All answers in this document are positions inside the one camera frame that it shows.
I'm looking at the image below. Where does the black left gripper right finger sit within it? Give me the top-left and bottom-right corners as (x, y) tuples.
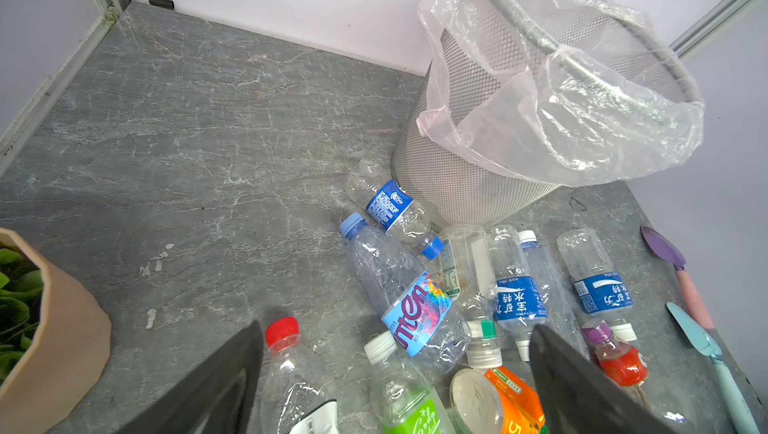
(530, 325), (673, 434)

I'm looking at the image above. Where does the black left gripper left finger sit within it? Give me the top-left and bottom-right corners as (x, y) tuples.
(119, 321), (264, 433)

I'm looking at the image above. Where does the clear bottle red cap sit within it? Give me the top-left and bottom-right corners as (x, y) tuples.
(260, 317), (340, 434)

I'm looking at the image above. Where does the clear bottle green label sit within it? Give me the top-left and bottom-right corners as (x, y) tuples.
(364, 331), (455, 434)

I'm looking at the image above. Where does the clear plastic bin liner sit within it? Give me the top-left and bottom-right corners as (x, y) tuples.
(416, 0), (706, 189)

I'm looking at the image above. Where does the grey mesh waste bin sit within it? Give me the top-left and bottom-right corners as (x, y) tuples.
(390, 0), (703, 228)

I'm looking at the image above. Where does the red drink bottle purple cap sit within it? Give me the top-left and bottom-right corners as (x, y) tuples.
(580, 320), (697, 429)

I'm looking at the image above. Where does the slim clear bottle white cap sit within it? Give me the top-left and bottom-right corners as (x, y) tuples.
(518, 230), (589, 359)

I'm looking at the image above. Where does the orange label bottle yellow cap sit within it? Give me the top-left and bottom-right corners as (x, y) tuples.
(448, 367), (549, 434)

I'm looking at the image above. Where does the blue label bottle lying right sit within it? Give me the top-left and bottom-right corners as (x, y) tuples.
(557, 228), (638, 343)

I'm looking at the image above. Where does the clear bottle blue label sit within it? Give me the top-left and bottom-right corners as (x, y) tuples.
(488, 225), (548, 363)

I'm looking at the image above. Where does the teal garden trowel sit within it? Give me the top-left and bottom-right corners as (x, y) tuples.
(666, 302), (759, 434)

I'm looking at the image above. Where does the clear bottle colourful label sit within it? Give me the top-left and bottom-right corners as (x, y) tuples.
(340, 213), (470, 382)

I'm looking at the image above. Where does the green plant in beige pot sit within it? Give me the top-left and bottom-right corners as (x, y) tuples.
(1, 229), (111, 433)

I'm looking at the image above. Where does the small bottle dark blue cap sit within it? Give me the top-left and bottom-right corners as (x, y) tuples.
(345, 160), (444, 262)

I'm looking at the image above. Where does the clear bottle green neck ring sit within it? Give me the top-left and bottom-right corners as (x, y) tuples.
(438, 224), (504, 370)

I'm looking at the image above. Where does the aluminium frame enclosure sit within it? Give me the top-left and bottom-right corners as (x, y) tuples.
(1, 0), (141, 171)

